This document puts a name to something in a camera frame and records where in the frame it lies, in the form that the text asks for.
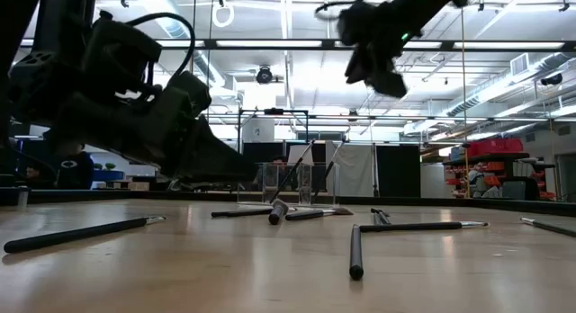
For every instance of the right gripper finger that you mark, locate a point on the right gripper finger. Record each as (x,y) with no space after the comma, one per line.
(389,84)
(357,72)

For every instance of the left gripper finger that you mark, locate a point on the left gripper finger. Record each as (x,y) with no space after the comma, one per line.
(216,162)

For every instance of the clear acrylic organiser box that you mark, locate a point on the clear acrylic organiser box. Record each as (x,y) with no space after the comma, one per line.
(256,182)

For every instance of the thin black makeup brush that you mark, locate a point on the thin black makeup brush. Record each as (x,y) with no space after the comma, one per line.
(294,169)

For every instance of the long black makeup brush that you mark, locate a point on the long black makeup brush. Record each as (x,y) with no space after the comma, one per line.
(67,236)

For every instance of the dark bristle makeup brush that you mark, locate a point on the dark bristle makeup brush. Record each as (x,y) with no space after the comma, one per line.
(375,218)

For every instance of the black overhead light bar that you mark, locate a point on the black overhead light bar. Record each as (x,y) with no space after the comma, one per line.
(326,44)

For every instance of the green potted plant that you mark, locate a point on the green potted plant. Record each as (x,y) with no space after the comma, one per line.
(110,166)
(97,166)

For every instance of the black display panel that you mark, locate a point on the black display panel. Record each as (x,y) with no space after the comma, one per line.
(263,152)

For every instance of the blue planter box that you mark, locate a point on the blue planter box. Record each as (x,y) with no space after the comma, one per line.
(110,175)

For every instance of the white board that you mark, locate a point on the white board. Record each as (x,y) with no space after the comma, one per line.
(258,129)

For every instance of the person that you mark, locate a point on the person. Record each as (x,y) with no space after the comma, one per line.
(76,169)
(33,176)

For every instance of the cardboard box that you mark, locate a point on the cardboard box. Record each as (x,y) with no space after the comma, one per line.
(137,185)

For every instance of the white lamp shade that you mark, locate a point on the white lamp shade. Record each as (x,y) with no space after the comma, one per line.
(292,159)

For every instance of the black partition panel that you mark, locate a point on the black partition panel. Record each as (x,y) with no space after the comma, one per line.
(398,171)

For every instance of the grey hanging cloth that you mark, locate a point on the grey hanging cloth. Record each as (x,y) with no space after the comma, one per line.
(355,169)

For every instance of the round black ceiling fixture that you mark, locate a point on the round black ceiling fixture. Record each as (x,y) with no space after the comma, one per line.
(264,75)

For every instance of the small grey cylinder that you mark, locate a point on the small grey cylinder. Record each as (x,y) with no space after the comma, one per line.
(22,198)

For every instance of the red storage bins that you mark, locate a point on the red storage bins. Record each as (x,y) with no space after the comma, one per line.
(495,148)

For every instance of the black storage shelf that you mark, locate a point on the black storage shelf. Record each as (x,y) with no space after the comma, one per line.
(508,156)

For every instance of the black ceiling-mounted device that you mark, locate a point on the black ceiling-mounted device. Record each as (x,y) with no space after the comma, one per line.
(551,79)

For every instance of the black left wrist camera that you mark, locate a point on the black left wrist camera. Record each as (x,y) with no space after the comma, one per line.
(121,52)

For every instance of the black table frame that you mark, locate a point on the black table frame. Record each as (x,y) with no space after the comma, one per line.
(90,196)

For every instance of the black metal frame stand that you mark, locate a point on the black metal frame stand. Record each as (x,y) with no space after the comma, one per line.
(273,111)

